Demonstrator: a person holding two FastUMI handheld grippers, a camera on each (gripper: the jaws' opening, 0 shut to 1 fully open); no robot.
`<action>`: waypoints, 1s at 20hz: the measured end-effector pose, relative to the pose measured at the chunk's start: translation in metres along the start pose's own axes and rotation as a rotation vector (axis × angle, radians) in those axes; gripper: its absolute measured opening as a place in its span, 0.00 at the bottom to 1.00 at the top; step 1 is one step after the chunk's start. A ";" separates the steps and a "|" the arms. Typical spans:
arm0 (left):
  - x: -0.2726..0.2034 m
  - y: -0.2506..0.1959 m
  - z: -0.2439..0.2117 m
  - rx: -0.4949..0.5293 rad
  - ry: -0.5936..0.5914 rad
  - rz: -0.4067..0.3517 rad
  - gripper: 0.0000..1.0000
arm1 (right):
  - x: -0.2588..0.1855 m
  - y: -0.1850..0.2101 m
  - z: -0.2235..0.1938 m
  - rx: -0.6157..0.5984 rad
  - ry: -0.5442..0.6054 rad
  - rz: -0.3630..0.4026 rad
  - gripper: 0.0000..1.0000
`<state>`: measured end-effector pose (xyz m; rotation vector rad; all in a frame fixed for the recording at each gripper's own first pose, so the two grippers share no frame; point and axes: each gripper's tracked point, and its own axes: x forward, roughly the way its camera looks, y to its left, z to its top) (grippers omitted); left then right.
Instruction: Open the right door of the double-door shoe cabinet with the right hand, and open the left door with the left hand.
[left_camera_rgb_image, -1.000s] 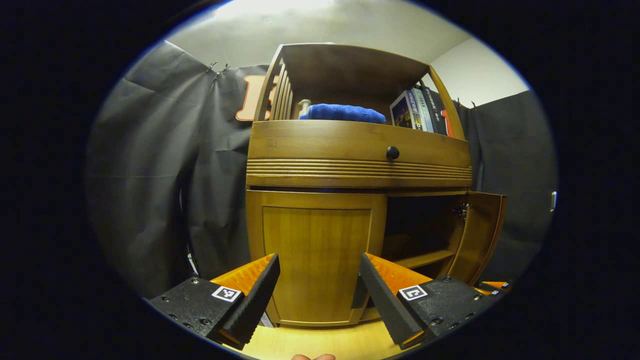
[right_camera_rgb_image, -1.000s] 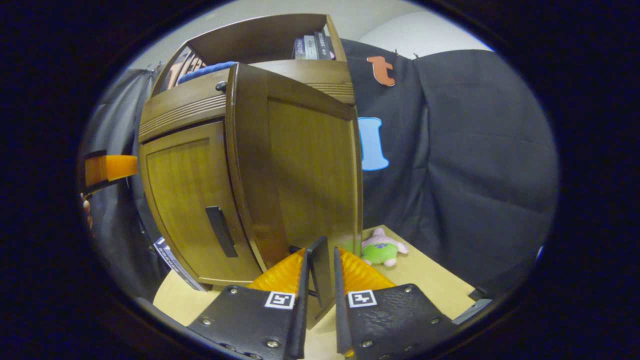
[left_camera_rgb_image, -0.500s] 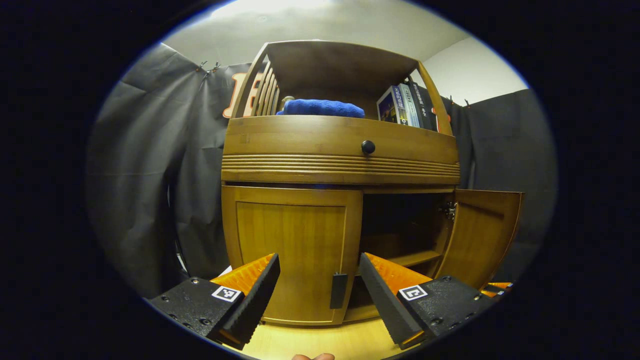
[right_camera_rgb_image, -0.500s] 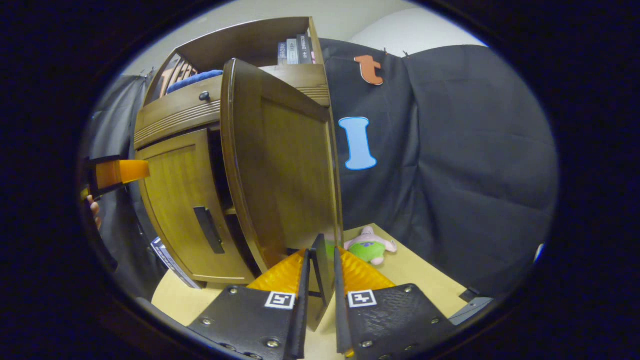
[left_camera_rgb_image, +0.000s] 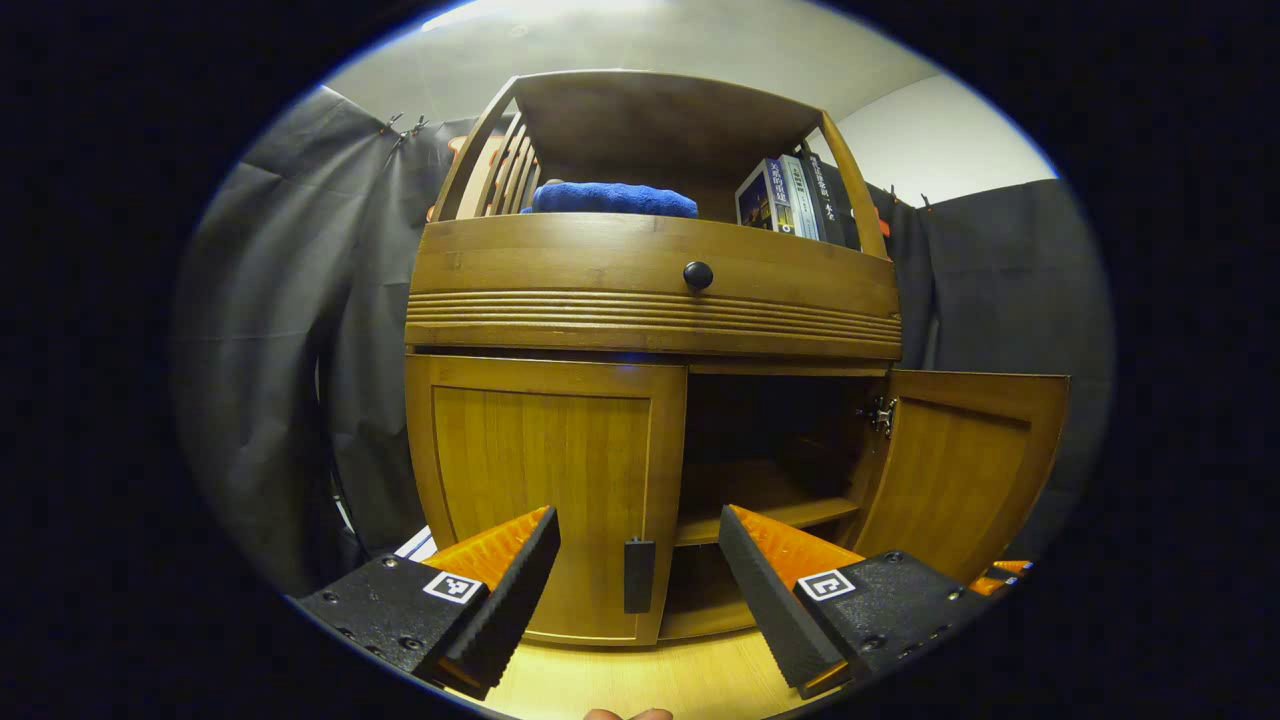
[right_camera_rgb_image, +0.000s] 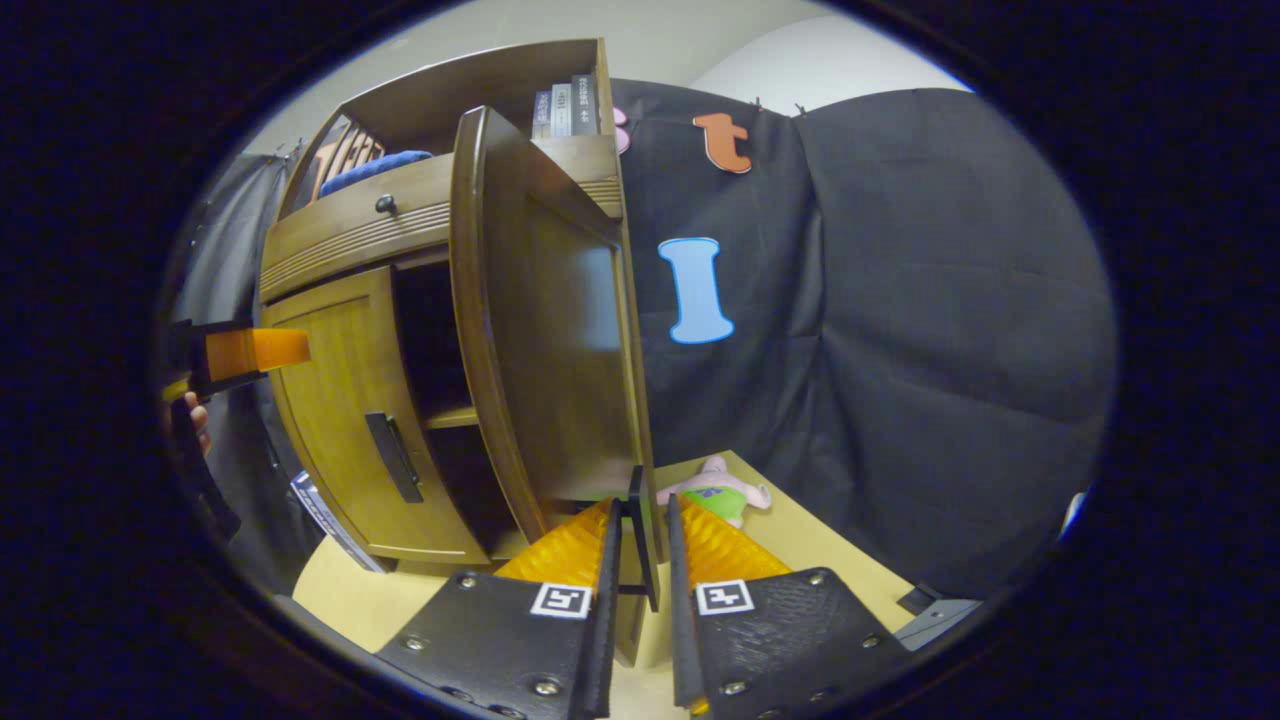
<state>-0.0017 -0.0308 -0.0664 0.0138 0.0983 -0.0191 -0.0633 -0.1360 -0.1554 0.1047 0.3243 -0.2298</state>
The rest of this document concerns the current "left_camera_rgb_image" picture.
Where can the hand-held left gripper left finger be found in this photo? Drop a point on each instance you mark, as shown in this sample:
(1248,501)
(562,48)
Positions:
(520,590)

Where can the wooden double-door shoe cabinet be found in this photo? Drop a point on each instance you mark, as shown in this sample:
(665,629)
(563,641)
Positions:
(650,120)

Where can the black book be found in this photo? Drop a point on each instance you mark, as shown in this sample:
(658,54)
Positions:
(830,200)

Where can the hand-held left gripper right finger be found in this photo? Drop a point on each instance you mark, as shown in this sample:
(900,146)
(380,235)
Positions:
(770,600)

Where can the wooden drawer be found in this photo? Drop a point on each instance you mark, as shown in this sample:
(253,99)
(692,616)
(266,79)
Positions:
(560,260)

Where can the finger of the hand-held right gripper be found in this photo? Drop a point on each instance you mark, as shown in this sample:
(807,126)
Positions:
(990,586)
(1012,567)

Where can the grey book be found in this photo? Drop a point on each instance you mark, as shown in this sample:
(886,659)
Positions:
(800,195)

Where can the wooden inner shelf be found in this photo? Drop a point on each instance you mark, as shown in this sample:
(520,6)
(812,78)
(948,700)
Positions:
(760,510)

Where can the white book with dark cover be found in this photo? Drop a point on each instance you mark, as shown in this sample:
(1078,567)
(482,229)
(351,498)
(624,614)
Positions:
(758,200)

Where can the blue folded towel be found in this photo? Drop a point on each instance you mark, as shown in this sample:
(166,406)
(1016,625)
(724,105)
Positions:
(610,198)

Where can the black round drawer knob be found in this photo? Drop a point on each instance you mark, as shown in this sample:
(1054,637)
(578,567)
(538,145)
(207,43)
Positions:
(698,275)

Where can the metal door hinge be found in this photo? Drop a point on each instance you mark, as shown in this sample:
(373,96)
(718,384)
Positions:
(882,415)

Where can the black backdrop cloth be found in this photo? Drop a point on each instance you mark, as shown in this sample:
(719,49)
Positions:
(280,350)

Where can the wooden cabinet door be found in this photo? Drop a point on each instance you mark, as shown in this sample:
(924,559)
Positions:
(960,470)
(540,470)

